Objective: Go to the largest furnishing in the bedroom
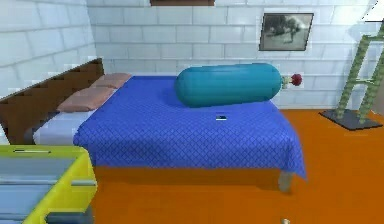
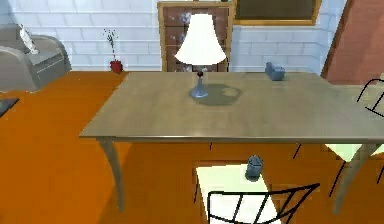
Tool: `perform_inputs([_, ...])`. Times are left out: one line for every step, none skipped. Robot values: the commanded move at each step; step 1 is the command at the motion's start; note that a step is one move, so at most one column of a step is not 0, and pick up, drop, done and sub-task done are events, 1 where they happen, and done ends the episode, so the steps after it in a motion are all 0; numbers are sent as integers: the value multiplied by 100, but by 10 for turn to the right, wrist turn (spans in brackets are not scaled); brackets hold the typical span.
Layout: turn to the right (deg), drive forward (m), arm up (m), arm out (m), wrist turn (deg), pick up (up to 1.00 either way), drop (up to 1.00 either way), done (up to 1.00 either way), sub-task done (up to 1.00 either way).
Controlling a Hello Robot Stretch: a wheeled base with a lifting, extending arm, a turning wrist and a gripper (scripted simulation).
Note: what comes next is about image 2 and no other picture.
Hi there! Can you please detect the black flat object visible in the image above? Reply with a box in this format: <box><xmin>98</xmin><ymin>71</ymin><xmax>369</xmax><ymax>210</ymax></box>
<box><xmin>0</xmin><ymin>97</ymin><xmax>20</xmax><ymax>118</ymax></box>

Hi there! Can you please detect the blue grey cup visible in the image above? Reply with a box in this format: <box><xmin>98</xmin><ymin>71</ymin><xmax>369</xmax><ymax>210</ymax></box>
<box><xmin>245</xmin><ymin>154</ymin><xmax>264</xmax><ymax>180</ymax></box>

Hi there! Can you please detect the brown room door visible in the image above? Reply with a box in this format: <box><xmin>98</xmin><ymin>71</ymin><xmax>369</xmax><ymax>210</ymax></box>
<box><xmin>320</xmin><ymin>0</ymin><xmax>384</xmax><ymax>86</ymax></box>

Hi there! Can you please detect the black wire chair white seat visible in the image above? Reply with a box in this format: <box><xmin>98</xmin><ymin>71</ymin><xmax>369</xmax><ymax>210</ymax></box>
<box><xmin>193</xmin><ymin>161</ymin><xmax>321</xmax><ymax>224</ymax></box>
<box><xmin>292</xmin><ymin>78</ymin><xmax>384</xmax><ymax>198</ymax></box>

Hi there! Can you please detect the red pot house plant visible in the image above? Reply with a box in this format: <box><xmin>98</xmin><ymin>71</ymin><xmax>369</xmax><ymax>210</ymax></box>
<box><xmin>103</xmin><ymin>28</ymin><xmax>124</xmax><ymax>74</ymax></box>

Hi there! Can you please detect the blue box on table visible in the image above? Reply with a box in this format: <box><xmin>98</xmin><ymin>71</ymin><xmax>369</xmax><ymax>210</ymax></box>
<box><xmin>265</xmin><ymin>61</ymin><xmax>286</xmax><ymax>82</ymax></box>

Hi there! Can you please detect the white cloth on sofa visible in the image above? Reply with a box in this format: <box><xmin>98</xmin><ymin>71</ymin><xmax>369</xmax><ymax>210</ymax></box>
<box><xmin>18</xmin><ymin>23</ymin><xmax>40</xmax><ymax>55</ymax></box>

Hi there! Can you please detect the white shade table lamp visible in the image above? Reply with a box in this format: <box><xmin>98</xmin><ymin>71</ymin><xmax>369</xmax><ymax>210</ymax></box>
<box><xmin>174</xmin><ymin>13</ymin><xmax>228</xmax><ymax>99</ymax></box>

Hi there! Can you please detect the grey wooden table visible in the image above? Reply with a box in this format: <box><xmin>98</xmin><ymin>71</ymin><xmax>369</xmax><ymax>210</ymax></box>
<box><xmin>79</xmin><ymin>71</ymin><xmax>384</xmax><ymax>216</ymax></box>

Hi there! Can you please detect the grey sofa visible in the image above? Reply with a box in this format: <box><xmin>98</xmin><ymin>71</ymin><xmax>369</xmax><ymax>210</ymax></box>
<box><xmin>0</xmin><ymin>23</ymin><xmax>72</xmax><ymax>93</ymax></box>

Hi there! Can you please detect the brown wooden chest of drawers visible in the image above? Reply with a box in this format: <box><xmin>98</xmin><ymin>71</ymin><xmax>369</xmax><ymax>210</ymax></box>
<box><xmin>157</xmin><ymin>1</ymin><xmax>234</xmax><ymax>73</ymax></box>

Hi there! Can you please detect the gold framed dark picture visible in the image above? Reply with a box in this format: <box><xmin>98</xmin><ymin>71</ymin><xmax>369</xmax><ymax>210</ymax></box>
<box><xmin>232</xmin><ymin>0</ymin><xmax>323</xmax><ymax>27</ymax></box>

